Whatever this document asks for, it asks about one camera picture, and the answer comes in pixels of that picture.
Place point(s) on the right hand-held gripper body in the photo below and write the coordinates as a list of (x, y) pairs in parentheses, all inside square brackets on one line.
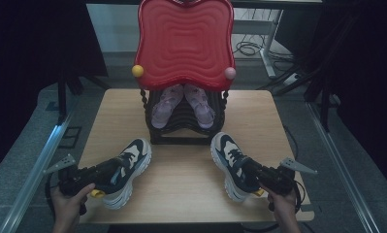
[(278, 179)]

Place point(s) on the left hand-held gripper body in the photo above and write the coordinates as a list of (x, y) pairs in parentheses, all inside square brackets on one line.
[(73, 179)]

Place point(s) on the navy and white sneaker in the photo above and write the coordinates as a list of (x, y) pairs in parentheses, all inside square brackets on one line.
[(228, 152), (133, 158)]

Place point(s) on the purple sneaker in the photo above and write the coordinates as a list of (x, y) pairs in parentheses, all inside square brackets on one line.
[(165, 106), (200, 105)]

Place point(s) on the red and black shoe rack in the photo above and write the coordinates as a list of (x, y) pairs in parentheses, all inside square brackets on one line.
[(184, 45)]

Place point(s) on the person's left hand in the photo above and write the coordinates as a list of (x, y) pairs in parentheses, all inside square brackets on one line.
[(68, 205)]

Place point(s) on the person's right hand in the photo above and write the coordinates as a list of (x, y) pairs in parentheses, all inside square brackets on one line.
[(283, 205)]

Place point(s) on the black tape strip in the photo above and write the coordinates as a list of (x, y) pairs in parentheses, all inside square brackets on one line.
[(309, 208)]

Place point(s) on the black floor tape marks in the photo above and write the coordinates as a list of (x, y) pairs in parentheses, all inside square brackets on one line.
[(70, 137)]

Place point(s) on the black stand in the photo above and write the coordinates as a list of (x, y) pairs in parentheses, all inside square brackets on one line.
[(325, 106), (62, 100)]

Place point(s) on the white power strip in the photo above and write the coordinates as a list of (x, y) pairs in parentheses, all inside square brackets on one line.
[(292, 79)]

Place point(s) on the black curtain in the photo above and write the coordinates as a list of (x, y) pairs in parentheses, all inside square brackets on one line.
[(29, 64), (365, 81)]

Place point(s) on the aluminium rail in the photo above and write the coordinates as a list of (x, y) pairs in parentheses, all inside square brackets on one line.
[(339, 187), (36, 174)]

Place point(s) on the white desk frame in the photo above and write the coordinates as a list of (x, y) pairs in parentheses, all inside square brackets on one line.
[(268, 48)]

